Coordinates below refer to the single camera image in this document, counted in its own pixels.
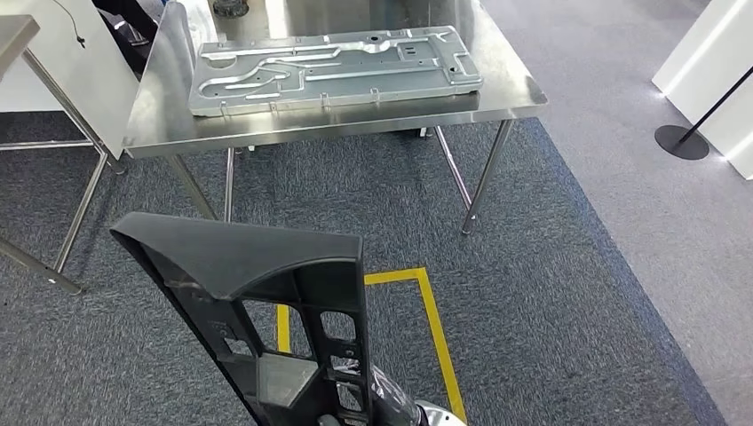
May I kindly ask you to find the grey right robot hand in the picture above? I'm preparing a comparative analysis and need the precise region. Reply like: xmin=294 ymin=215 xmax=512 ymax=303
xmin=316 ymin=359 xmax=426 ymax=426

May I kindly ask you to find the black plastic frame part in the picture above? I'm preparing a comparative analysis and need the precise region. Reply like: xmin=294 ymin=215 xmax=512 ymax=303
xmin=108 ymin=211 xmax=375 ymax=426

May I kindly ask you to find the stainless steel workbench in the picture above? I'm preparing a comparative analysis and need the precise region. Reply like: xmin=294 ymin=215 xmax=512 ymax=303
xmin=122 ymin=0 xmax=550 ymax=236

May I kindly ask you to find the stamped grey metal plate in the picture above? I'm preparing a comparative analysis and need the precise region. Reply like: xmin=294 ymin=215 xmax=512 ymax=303
xmin=186 ymin=24 xmax=485 ymax=119

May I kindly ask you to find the white partition panel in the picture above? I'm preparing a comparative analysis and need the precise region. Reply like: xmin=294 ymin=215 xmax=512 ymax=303
xmin=651 ymin=0 xmax=753 ymax=182
xmin=0 ymin=0 xmax=140 ymax=161

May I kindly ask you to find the person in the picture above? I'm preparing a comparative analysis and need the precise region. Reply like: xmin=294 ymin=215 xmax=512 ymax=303
xmin=91 ymin=0 xmax=162 ymax=79

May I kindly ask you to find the stainless steel table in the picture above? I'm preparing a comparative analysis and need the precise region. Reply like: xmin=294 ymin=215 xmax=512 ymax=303
xmin=0 ymin=14 xmax=129 ymax=297

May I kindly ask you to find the black stanchion post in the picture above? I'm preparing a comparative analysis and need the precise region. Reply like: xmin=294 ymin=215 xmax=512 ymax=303
xmin=654 ymin=63 xmax=753 ymax=162

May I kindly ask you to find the black cable with plug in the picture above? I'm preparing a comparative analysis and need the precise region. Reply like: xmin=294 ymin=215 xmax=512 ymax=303
xmin=52 ymin=0 xmax=88 ymax=50

